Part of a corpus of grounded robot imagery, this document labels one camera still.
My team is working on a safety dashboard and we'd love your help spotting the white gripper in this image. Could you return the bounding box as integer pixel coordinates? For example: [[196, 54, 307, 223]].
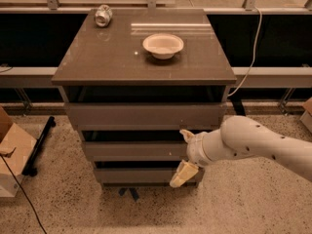
[[170, 129, 211, 188]]

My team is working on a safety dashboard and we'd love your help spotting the grey bottom drawer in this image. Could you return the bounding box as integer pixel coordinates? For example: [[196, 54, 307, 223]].
[[93, 167, 206, 184]]

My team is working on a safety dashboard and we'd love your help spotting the grey drawer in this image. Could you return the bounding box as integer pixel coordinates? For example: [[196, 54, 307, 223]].
[[64, 103, 226, 131], [82, 141, 190, 161], [93, 167, 206, 184]]

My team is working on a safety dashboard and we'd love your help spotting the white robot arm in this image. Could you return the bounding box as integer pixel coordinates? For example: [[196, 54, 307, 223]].
[[170, 116, 312, 188]]

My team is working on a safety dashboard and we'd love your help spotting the grey middle drawer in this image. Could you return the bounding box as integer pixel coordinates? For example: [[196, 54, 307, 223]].
[[82, 141, 190, 161]]

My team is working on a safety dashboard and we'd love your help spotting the grey drawer cabinet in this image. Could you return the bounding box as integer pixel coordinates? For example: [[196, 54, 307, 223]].
[[52, 9, 236, 187]]

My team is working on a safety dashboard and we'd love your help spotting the grey top drawer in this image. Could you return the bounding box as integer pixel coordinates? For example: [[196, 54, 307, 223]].
[[64, 103, 226, 131]]

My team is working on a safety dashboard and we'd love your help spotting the white paper bowl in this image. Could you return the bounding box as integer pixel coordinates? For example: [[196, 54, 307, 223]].
[[142, 33, 184, 59]]

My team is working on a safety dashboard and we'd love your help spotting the cardboard box right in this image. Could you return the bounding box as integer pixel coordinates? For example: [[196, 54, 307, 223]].
[[300, 97, 312, 133]]

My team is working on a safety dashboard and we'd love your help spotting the cardboard box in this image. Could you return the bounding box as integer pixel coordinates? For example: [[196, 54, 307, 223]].
[[300, 97, 312, 133], [0, 107, 36, 197]]

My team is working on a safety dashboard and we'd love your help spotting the black bar on floor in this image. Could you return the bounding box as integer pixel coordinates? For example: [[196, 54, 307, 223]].
[[22, 116, 56, 176]]

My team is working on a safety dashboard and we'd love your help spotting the crushed metal can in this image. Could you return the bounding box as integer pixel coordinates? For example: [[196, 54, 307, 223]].
[[95, 4, 112, 27]]

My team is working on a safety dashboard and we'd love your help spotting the cardboard box left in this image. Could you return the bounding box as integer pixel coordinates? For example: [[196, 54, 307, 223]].
[[0, 107, 36, 197]]

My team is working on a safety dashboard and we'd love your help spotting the black bracket behind cabinet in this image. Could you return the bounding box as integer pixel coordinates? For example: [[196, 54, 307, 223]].
[[229, 93, 246, 116]]

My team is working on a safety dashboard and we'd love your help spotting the white cable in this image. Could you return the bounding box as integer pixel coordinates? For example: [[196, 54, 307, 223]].
[[226, 7, 263, 98]]

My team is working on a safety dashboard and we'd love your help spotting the black cable on floor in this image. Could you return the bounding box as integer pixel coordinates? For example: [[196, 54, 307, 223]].
[[0, 153, 49, 234]]

